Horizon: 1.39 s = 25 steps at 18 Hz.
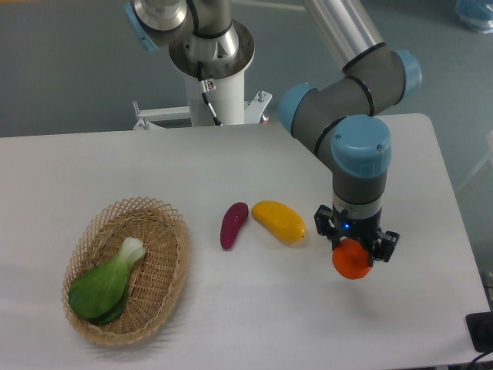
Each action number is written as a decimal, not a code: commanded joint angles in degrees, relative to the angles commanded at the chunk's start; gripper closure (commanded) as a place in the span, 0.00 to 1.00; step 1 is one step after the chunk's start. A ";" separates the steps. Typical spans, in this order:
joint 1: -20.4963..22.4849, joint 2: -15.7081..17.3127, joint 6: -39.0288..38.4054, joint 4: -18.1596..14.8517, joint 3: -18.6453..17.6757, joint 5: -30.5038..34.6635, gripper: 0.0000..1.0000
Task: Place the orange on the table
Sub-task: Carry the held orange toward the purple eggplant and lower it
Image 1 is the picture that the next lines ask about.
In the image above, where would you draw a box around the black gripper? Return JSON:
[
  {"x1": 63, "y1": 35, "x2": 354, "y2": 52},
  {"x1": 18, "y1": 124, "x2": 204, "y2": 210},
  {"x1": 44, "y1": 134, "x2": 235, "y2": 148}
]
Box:
[{"x1": 314, "y1": 204, "x2": 400, "y2": 267}]

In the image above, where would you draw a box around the orange fruit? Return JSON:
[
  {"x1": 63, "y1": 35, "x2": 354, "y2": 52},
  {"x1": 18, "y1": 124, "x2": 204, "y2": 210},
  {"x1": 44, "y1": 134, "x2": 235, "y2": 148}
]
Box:
[{"x1": 332, "y1": 238, "x2": 371, "y2": 280}]

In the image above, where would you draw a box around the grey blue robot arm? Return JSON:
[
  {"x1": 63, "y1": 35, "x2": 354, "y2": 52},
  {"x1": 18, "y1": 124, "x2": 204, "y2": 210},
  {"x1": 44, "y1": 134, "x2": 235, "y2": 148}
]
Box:
[{"x1": 124, "y1": 1, "x2": 421, "y2": 265}]

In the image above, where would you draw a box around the yellow mango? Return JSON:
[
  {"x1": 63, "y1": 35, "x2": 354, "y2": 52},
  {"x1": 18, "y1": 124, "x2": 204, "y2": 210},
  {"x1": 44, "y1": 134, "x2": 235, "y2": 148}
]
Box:
[{"x1": 252, "y1": 200, "x2": 306, "y2": 244}]

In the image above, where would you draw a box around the purple eggplant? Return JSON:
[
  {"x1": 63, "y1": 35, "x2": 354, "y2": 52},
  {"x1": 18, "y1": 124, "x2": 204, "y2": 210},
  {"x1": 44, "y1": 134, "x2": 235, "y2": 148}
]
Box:
[{"x1": 220, "y1": 202, "x2": 249, "y2": 251}]

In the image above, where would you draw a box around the black device at edge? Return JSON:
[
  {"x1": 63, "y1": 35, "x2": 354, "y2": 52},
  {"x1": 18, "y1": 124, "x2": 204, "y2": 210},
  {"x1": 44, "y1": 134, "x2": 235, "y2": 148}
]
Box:
[{"x1": 465, "y1": 311, "x2": 492, "y2": 352}]

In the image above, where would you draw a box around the woven wicker basket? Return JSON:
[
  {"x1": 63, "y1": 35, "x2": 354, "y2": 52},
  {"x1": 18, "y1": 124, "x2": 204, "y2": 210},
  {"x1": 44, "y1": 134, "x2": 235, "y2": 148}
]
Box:
[{"x1": 62, "y1": 197, "x2": 190, "y2": 346}]

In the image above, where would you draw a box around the blue bag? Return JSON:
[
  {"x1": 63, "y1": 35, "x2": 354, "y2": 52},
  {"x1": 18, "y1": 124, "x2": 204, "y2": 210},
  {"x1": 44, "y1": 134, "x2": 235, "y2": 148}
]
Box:
[{"x1": 455, "y1": 0, "x2": 492, "y2": 34}]

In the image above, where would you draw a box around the green bok choy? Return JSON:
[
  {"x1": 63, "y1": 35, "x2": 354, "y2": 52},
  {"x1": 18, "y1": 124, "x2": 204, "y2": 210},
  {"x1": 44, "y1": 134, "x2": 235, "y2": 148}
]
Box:
[{"x1": 68, "y1": 237, "x2": 146, "y2": 325}]

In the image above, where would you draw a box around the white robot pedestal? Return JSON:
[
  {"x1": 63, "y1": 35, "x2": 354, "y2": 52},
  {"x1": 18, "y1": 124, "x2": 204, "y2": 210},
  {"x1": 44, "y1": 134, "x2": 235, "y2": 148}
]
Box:
[{"x1": 132, "y1": 22, "x2": 273, "y2": 130}]

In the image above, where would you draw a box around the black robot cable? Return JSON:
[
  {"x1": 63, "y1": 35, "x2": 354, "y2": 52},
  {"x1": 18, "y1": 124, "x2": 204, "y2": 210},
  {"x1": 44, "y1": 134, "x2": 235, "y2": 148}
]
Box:
[{"x1": 196, "y1": 60, "x2": 224, "y2": 126}]

